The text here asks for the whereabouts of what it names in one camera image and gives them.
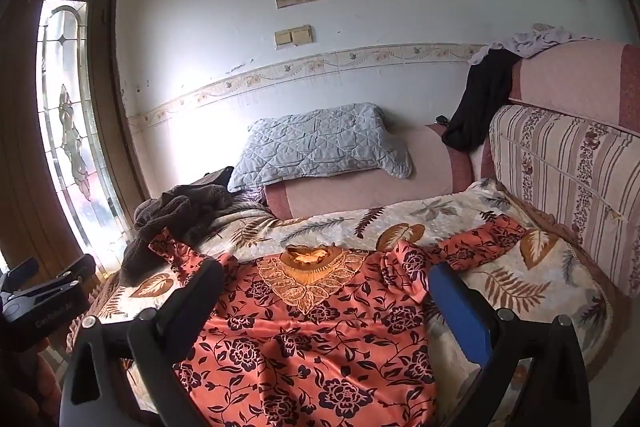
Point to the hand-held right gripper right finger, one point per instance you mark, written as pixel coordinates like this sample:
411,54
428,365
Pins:
462,314

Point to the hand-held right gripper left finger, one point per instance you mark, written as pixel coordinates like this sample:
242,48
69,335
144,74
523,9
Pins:
200,292

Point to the orange floral dress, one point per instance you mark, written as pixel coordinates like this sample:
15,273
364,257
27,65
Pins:
300,357

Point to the leaf print blanket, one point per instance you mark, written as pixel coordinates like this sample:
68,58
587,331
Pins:
525,287

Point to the brown fleece cloth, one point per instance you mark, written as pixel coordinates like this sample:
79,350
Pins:
170,217

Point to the pink sofa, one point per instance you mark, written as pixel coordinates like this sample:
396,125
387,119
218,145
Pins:
380,187

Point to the striped floral sofa cushion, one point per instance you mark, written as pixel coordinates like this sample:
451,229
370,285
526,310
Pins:
565,172

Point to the grey quilted pillow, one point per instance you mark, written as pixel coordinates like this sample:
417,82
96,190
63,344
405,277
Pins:
320,147

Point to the wooden stained glass door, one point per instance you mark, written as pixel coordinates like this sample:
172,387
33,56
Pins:
25,117

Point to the black garment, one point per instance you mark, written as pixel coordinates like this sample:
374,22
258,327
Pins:
480,102

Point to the lavender garment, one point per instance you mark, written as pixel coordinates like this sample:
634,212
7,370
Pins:
535,38

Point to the beige wall switch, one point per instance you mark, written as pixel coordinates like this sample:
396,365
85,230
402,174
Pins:
293,36

